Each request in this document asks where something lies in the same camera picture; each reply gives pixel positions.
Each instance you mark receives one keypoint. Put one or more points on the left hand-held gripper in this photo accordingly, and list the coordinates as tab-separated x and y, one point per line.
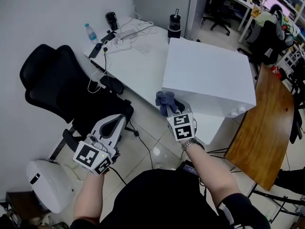
88	156

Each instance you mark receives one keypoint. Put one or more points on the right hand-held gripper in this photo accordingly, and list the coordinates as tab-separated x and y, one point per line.
182	128

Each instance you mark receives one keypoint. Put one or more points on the dark blue cloth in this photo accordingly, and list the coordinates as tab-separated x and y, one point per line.
164	100

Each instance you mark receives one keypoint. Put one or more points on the large white box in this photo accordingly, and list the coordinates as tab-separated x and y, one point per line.
207	65

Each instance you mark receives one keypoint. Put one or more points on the person's right forearm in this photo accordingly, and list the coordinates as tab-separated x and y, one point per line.
209	173

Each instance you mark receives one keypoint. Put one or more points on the person's left forearm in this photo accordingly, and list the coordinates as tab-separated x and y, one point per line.
88	199

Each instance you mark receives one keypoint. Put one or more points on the silver wristwatch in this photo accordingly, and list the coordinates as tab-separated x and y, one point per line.
189	144

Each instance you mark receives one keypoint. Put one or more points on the black device with screen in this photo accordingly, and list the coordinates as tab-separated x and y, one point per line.
188	168

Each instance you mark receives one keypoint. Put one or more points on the black high-back office chair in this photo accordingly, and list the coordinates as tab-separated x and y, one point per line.
62	85

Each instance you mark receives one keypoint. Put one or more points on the black smartphone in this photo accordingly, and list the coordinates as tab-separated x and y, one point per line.
95	50

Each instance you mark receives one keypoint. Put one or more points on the large black drinking bottle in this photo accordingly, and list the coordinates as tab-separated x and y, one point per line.
174	27

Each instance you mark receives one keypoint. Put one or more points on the person's black clothes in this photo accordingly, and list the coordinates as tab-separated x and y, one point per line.
155	199

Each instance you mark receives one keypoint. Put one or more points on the white rounded appliance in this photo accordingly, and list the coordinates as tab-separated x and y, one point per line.
50	187

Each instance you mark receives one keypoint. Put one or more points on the white power strip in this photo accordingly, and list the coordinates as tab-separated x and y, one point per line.
118	44

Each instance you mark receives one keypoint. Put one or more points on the brown wooden table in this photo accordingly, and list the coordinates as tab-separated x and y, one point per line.
264	128

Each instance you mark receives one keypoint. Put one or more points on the clear plastic water bottle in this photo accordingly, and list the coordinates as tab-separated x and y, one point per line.
91	34

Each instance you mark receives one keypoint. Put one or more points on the red bag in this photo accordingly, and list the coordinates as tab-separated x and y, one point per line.
276	71

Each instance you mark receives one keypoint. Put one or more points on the small black tumbler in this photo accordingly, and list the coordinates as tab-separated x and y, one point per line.
111	20

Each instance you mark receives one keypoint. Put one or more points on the black office chair with jacket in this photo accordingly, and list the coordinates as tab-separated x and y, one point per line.
267	44

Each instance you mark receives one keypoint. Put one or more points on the black swivel office chair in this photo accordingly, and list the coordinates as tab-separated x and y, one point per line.
216	6

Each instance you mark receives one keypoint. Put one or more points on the dark brown box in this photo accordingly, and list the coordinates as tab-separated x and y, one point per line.
23	204

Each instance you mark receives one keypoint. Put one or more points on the black mesh office chair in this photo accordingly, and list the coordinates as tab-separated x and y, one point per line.
297	104

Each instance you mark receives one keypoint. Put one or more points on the black tripod stand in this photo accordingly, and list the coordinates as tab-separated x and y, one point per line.
274	198

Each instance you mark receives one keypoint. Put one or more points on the colourful cartoon pillow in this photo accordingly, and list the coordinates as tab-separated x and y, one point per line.
287	25

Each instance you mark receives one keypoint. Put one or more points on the computer monitor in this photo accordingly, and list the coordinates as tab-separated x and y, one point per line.
274	0

